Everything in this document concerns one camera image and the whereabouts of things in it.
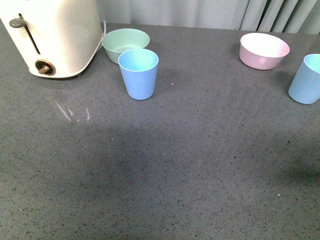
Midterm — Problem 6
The pink bowl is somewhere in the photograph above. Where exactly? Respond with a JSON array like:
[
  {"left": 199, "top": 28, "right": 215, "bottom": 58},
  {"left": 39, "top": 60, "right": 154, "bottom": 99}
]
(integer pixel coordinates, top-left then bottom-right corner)
[{"left": 239, "top": 32, "right": 290, "bottom": 70}]

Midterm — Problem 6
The white two-slot toaster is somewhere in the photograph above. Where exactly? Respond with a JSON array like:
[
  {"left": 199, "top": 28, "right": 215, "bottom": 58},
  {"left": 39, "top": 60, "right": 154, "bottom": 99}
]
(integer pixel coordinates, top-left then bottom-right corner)
[{"left": 0, "top": 0, "right": 103, "bottom": 79}]

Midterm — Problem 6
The light blue plastic cup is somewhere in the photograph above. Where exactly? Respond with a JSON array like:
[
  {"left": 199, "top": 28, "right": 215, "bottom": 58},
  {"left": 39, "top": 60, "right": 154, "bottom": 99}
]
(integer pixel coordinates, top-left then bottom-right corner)
[{"left": 288, "top": 53, "right": 320, "bottom": 105}]

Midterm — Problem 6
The mint green bowl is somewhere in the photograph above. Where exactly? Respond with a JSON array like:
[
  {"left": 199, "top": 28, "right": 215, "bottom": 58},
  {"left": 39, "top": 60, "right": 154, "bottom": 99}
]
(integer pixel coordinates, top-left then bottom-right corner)
[{"left": 102, "top": 28, "right": 150, "bottom": 64}]

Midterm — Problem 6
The white toaster power cable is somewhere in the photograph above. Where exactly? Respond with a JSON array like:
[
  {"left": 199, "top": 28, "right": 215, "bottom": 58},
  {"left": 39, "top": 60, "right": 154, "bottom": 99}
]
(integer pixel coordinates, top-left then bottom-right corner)
[{"left": 96, "top": 20, "right": 108, "bottom": 53}]

